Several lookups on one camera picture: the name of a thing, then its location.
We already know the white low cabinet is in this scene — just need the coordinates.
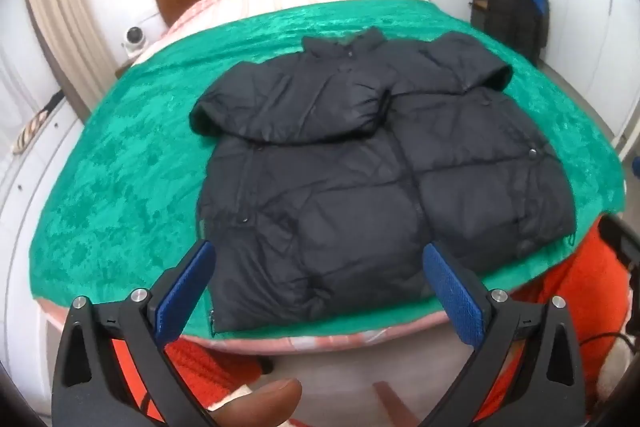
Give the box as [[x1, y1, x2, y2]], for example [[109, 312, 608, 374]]
[[0, 97, 87, 408]]

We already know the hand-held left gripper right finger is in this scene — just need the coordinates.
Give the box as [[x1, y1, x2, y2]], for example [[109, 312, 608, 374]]
[[417, 243, 586, 427]]

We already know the white round camera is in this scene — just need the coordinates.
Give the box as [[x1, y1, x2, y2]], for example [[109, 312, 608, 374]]
[[123, 26, 149, 58]]

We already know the black puffer jacket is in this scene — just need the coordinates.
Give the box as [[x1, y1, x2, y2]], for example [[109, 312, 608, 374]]
[[189, 27, 579, 338]]

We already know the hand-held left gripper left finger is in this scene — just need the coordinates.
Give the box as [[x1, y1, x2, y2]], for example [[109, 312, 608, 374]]
[[51, 240, 221, 427]]

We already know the striped stick-shaped object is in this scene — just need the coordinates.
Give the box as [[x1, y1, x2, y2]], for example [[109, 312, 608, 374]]
[[12, 89, 67, 156]]

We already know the person's left hand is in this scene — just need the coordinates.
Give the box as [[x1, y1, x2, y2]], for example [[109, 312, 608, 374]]
[[210, 378, 304, 427]]

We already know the white wardrobe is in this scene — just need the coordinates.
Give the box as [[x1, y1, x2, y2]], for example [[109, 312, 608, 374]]
[[542, 0, 640, 150]]

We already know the dark jacket on chair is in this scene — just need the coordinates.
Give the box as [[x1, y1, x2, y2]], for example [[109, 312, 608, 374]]
[[484, 0, 550, 64]]

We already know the beige curtain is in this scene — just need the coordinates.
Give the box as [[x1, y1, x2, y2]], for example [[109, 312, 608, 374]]
[[20, 0, 122, 108]]

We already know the green patterned blanket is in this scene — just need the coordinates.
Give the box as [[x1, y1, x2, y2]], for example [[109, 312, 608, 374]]
[[27, 0, 629, 339]]

